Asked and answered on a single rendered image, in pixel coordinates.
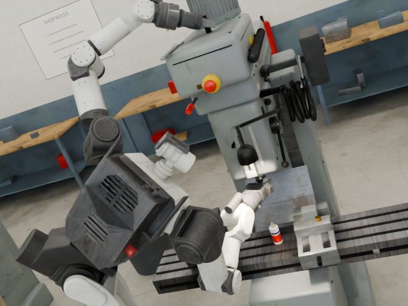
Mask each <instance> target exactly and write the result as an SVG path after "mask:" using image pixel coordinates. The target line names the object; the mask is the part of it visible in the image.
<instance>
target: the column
mask: <svg viewBox="0 0 408 306"><path fill-rule="evenodd" d="M294 55H295V52H294V50H293V49H288V50H285V51H283V52H279V53H275V54H273V55H271V58H270V65H271V64H274V63H278V62H281V61H284V60H287V59H290V58H294V57H295V56H294ZM268 77H269V78H270V86H271V87H274V86H278V85H281V84H284V83H285V84H286V85H285V86H286V87H288V95H290V92H289V89H290V88H291V87H290V84H289V82H290V81H291V80H293V81H294V83H296V81H300V82H301V85H303V84H302V81H301V73H300V70H299V67H298V65H295V66H291V67H288V68H286V69H282V70H278V71H275V72H272V73H270V75H269V76H268ZM282 87H283V86H281V87H280V89H281V92H280V95H281V99H282V104H283V107H284V109H283V110H280V109H279V103H278V99H277V94H273V95H274V99H275V102H276V105H277V108H278V109H279V114H280V118H281V121H282V122H283V124H284V125H283V136H284V137H283V140H282V144H283V147H284V153H285V159H286V161H288V162H289V167H288V168H283V167H282V165H281V163H282V162H283V159H282V154H281V148H280V145H279V146H278V147H279V167H278V169H277V171H275V172H279V171H283V170H286V169H291V168H296V167H299V166H304V165H307V169H308V173H309V176H310V181H311V185H312V188H313V192H314V197H315V201H316V203H321V202H327V205H328V208H329V211H330V216H331V217H337V216H341V213H340V210H339V206H338V203H337V200H336V196H335V192H334V189H333V185H332V181H331V179H330V174H329V172H328V168H327V164H326V161H325V157H324V153H323V151H322V147H321V143H320V142H321V141H320V140H319V136H318V132H317V130H316V126H315V122H314V121H312V120H311V118H310V119H306V118H305V116H304V118H305V122H304V123H300V122H299V120H298V118H297V116H296V114H295V116H296V121H295V122H292V121H291V120H290V114H289V111H288V107H287V104H286V101H285V98H284V96H283V93H282ZM297 97H298V94H297ZM298 100H299V97H298ZM299 104H300V107H301V109H302V113H303V115H304V110H303V108H302V105H301V102H300V100H299ZM233 183H234V186H235V188H236V191H237V192H239V193H243V192H244V189H245V186H246V182H245V179H243V180H237V181H236V180H233ZM337 267H338V271H339V275H340V277H341V280H342V284H343V287H344V291H345V294H346V297H347V298H355V297H358V296H359V291H358V285H357V281H356V276H355V270H354V266H353V263H346V264H342V265H337Z"/></svg>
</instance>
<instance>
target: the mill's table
mask: <svg viewBox="0 0 408 306"><path fill-rule="evenodd" d="M331 221H332V224H333V229H334V232H335V237H336V243H337V246H338V251H339V256H340V259H341V263H336V264H333V265H326V266H323V267H316V268H324V267H330V266H335V265H342V264H349V263H353V262H360V261H365V260H372V259H379V258H383V257H390V256H397V255H402V254H408V202H407V203H402V204H398V205H392V206H387V207H383V208H377V209H371V210H368V211H361V212H356V213H352V214H346V215H343V216H337V217H331ZM279 231H280V234H281V236H282V240H283V242H282V243H281V244H279V245H276V244H274V241H273V238H272V236H271V233H270V230H266V231H260V232H256V233H251V235H250V237H249V238H248V239H245V241H244V242H243V243H241V246H240V251H239V262H238V265H237V270H239V271H240V272H241V275H242V281H245V280H250V279H257V278H261V277H268V276H275V275H279V274H287V273H294V272H298V271H305V270H303V269H302V265H301V262H300V260H299V256H298V243H297V237H296V235H295V232H294V225H291V226H285V227H282V228H279ZM159 265H160V266H159V267H158V268H157V271H156V275H155V276H154V278H153V281H152V283H153V284H154V286H155V288H156V290H157V292H158V294H164V293H171V292H176V291H183V290H190V289H194V288H200V286H199V283H198V280H197V278H198V276H199V273H200V272H199V269H198V266H197V265H196V264H190V265H187V264H186V262H182V261H180V260H179V259H178V257H177V254H176V252H175V249H170V250H165V251H164V253H163V258H162V259H161V261H160V263H159ZM316 268H311V269H307V270H312V269H316Z"/></svg>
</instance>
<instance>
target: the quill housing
mask: <svg viewBox="0 0 408 306"><path fill-rule="evenodd" d="M265 113H267V110H266V107H265V104H264V100H263V98H260V97H258V99H256V100H252V101H248V102H246V103H242V104H238V105H235V106H231V107H228V108H225V109H221V110H217V111H215V112H211V113H208V119H209V122H210V124H211V127H212V129H213V132H214V135H215V137H216V140H217V142H218V145H219V148H220V150H221V153H222V155H223V158H224V161H225V163H226V166H227V168H228V172H229V174H230V176H231V178H232V179H233V180H236V181H237V180H243V179H247V178H248V177H247V175H246V171H245V168H244V166H241V165H239V161H238V159H237V146H236V145H235V148H234V149H233V148H231V145H232V143H233V141H234V139H233V136H232V134H231V131H230V130H231V127H232V126H235V125H238V124H241V123H244V122H246V121H248V120H249V121H250V120H251V119H254V118H256V117H258V116H261V115H263V114H265ZM243 130H244V133H245V136H246V139H247V141H248V144H249V145H252V146H253V148H254V149H255V150H256V152H257V155H258V158H259V159H258V161H256V162H255V164H256V167H257V170H258V173H257V176H259V175H264V174H268V173H272V172H275V171H277V169H278V167H279V147H278V146H279V144H278V143H277V141H276V137H275V135H274V134H273V133H272V131H271V129H270V124H269V116H267V117H265V118H263V119H260V120H259V121H255V122H254V123H251V124H248V125H246V126H244V127H243Z"/></svg>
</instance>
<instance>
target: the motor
mask: <svg viewBox="0 0 408 306"><path fill-rule="evenodd" d="M186 2H187V5H188V8H189V11H190V12H191V13H196V12H197V13H201V14H202V16H203V15H206V16H207V18H208V20H211V21H214V22H216V23H215V25H217V24H220V23H222V22H225V21H227V20H229V19H232V18H234V17H236V16H238V15H239V14H241V12H242V11H241V9H240V6H239V2H238V0H186Z"/></svg>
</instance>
